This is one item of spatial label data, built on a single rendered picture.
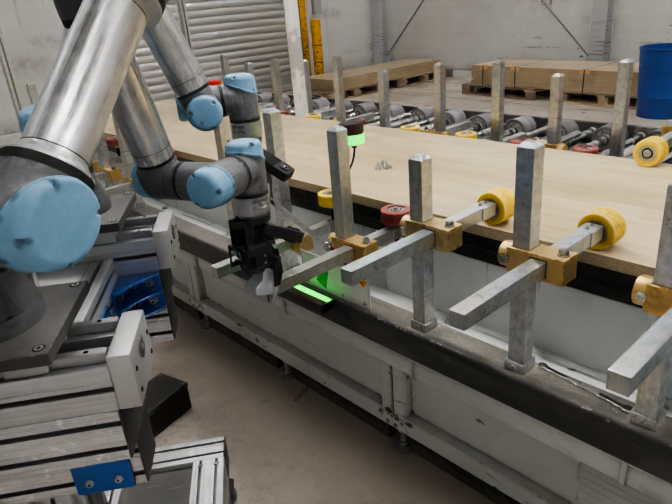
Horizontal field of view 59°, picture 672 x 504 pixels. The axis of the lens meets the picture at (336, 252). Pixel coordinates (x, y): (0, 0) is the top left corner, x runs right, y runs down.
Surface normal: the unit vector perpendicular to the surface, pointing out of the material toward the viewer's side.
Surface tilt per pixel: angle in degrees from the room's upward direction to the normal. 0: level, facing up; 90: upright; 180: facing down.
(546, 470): 90
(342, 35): 90
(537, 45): 90
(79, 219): 95
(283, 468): 0
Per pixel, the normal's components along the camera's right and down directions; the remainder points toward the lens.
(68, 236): 0.88, 0.21
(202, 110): 0.27, 0.36
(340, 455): -0.08, -0.91
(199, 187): -0.38, 0.39
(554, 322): -0.73, 0.32
